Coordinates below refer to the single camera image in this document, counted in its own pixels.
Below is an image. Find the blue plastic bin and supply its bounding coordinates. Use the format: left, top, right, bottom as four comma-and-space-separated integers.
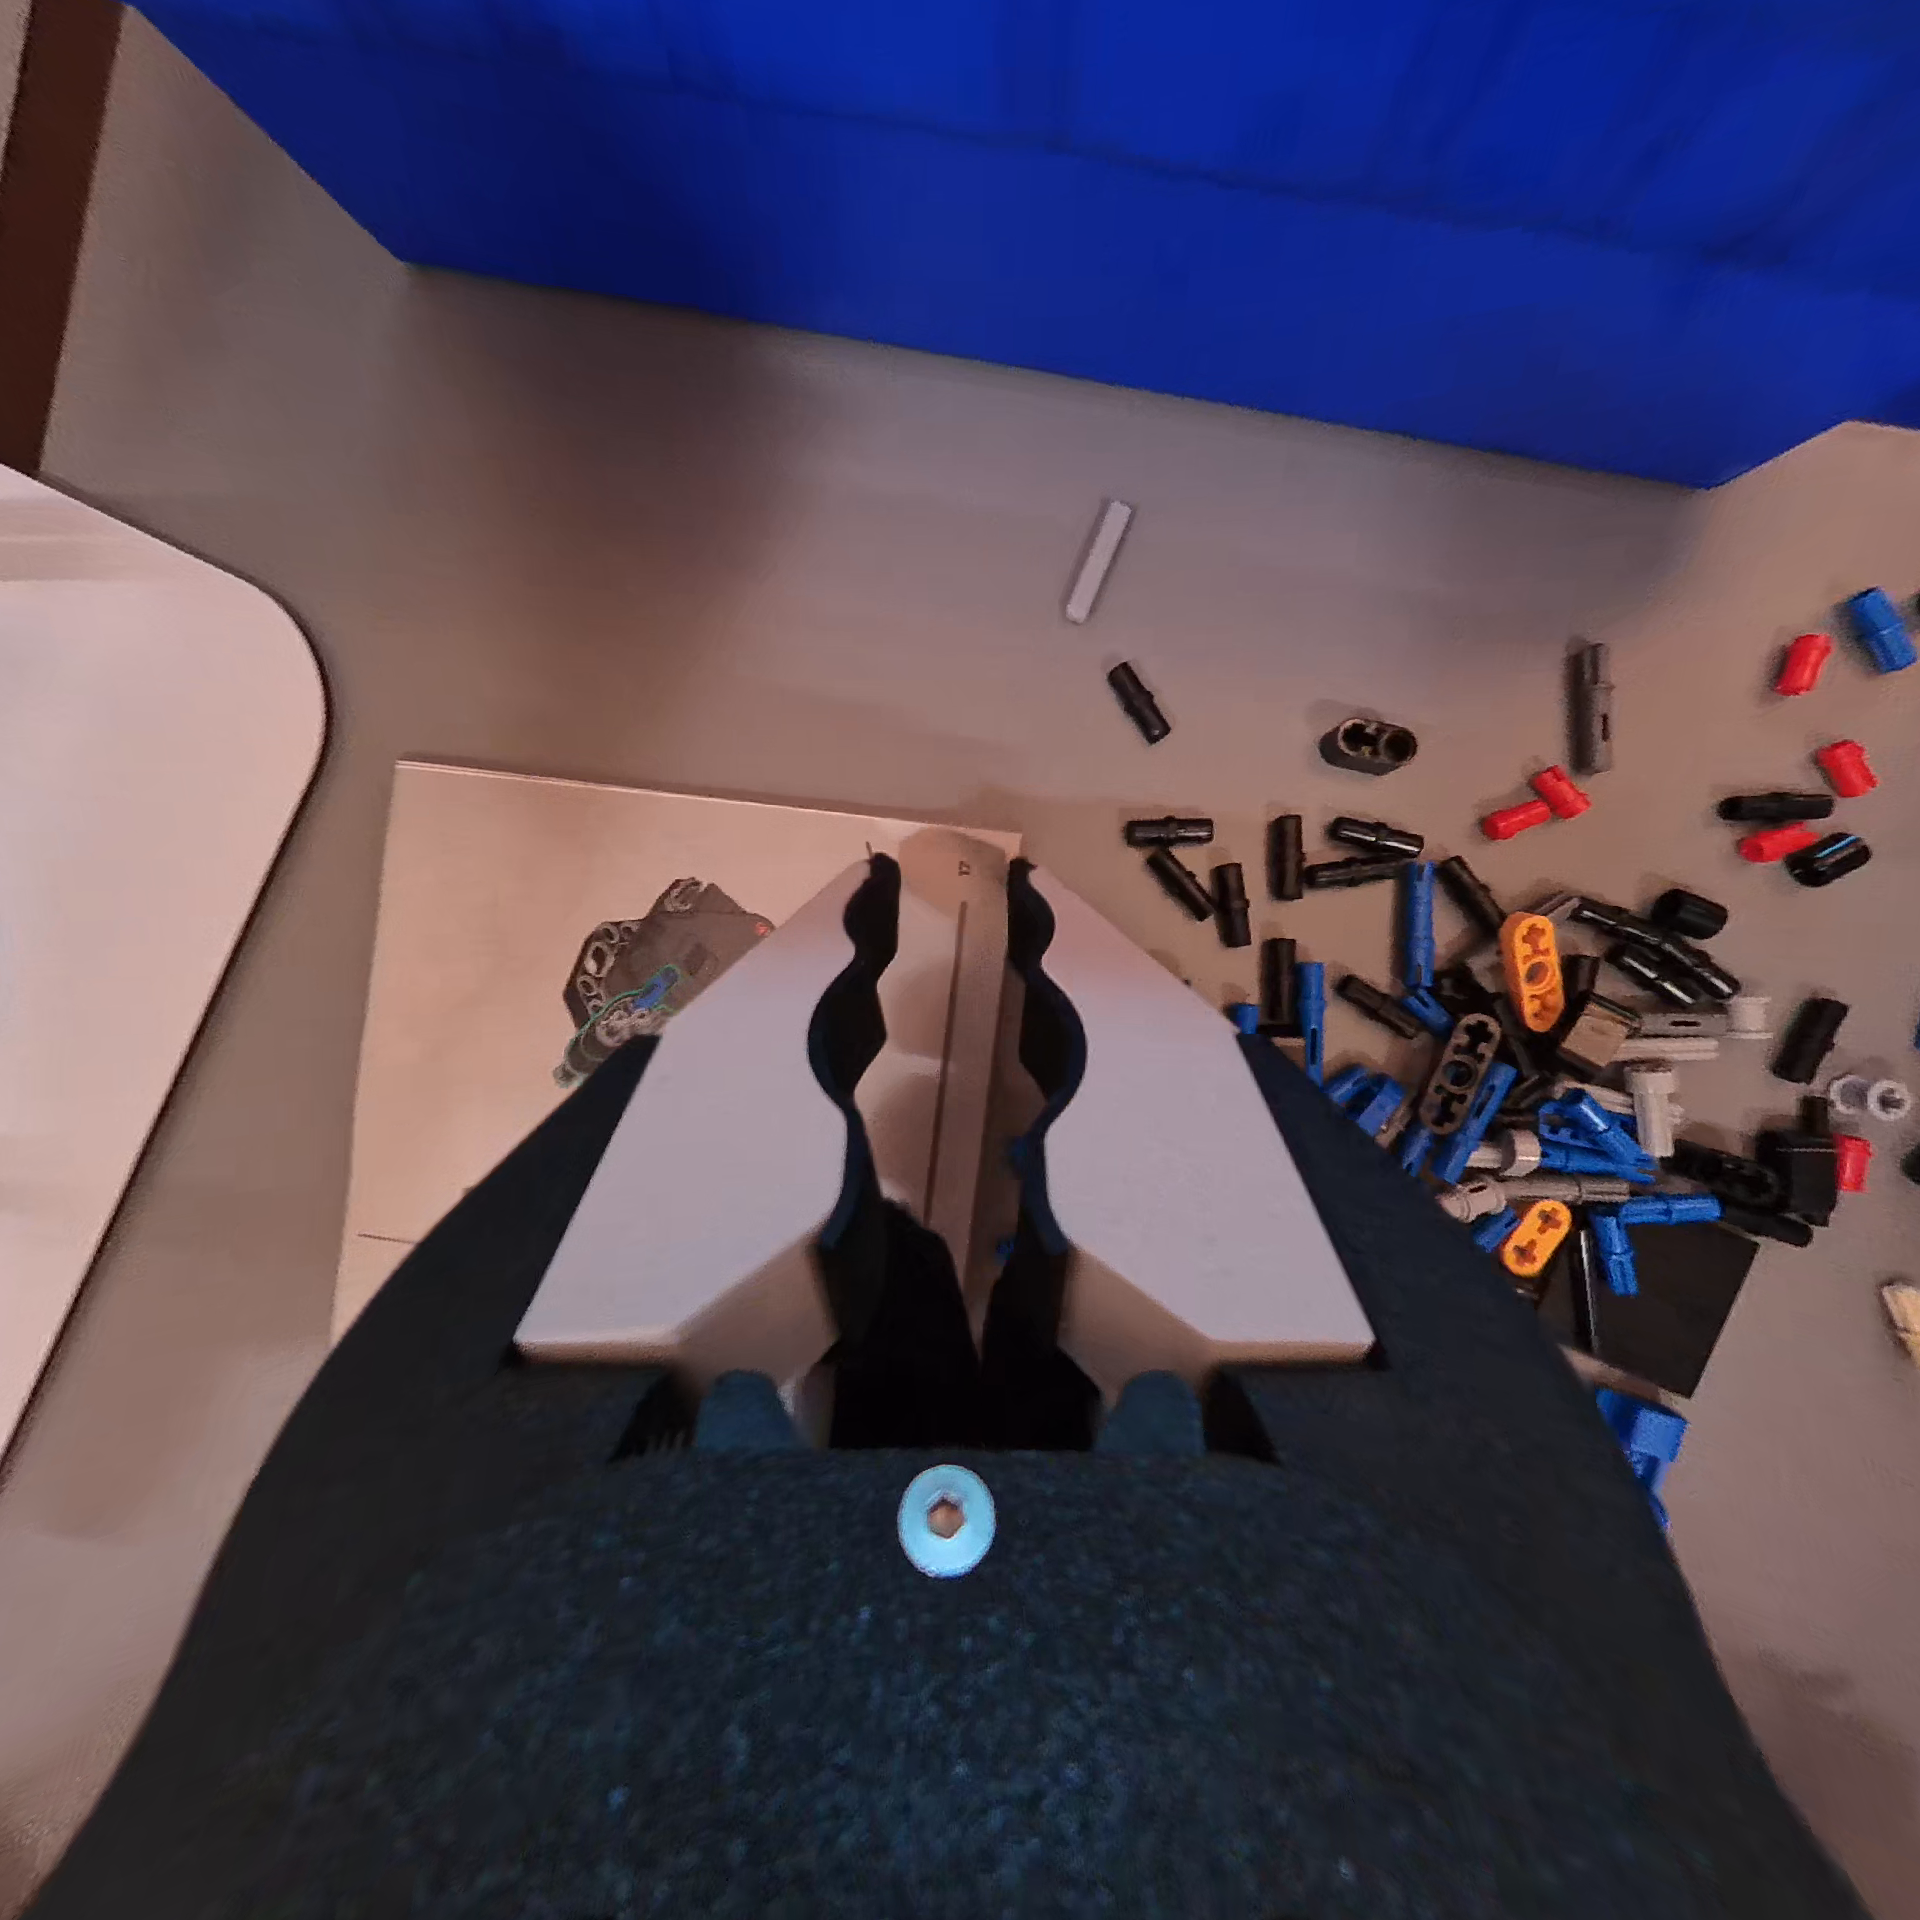
127, 0, 1920, 493

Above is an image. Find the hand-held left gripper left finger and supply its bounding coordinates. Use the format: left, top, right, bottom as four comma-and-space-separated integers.
513, 856, 904, 1448

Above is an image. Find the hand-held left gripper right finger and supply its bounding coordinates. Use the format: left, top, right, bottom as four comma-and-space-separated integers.
991, 858, 1376, 1439

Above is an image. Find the pile of small lego pins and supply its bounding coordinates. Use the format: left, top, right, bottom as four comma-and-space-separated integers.
1063, 500, 1920, 1521

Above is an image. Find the lego instruction booklet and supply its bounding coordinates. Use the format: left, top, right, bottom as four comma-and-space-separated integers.
335, 758, 1026, 1355

